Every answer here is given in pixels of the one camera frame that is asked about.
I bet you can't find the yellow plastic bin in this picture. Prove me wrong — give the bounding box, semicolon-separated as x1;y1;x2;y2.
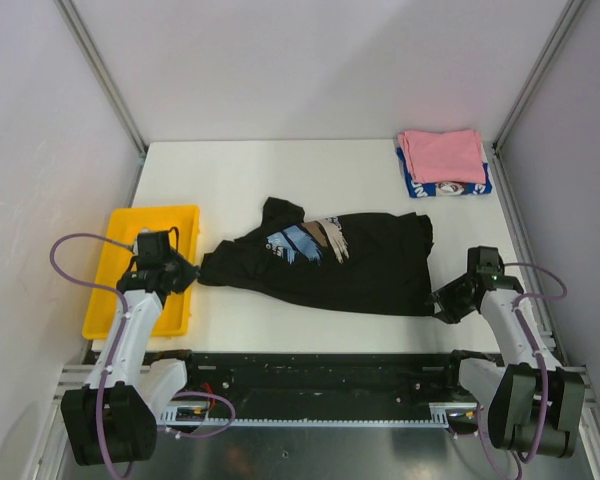
82;205;200;340

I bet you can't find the folded pink t-shirt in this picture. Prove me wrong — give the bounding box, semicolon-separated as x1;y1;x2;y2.
397;129;486;184

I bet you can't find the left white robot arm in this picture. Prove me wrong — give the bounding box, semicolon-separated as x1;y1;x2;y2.
61;251;201;466

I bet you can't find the folded blue printed t-shirt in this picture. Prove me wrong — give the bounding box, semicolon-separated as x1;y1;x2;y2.
395;147;493;199

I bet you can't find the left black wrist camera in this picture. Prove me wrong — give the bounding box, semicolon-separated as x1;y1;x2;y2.
133;226;180;261

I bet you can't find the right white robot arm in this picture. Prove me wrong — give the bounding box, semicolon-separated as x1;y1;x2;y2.
430;273;585;461

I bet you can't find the purple cable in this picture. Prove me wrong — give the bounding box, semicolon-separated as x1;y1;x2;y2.
49;232;236;479
477;262;569;476

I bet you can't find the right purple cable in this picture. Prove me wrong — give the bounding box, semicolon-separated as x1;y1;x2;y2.
477;262;569;476

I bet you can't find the black printed t-shirt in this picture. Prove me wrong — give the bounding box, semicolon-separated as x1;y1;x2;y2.
198;197;434;317

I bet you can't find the grey slotted cable duct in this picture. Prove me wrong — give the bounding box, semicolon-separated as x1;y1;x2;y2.
157;403;449;429

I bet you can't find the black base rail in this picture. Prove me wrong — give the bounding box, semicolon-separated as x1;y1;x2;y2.
144;349;481;421

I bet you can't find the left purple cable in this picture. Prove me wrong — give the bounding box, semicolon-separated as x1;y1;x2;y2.
49;232;236;479

